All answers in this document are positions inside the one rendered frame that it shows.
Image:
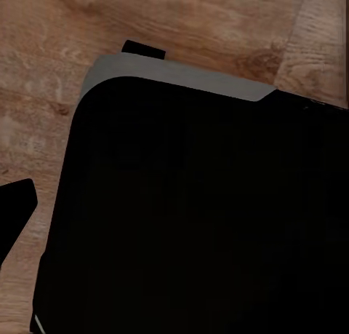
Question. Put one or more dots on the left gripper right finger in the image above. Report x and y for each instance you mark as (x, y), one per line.
(337, 201)

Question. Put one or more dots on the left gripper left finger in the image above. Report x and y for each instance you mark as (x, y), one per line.
(18, 201)

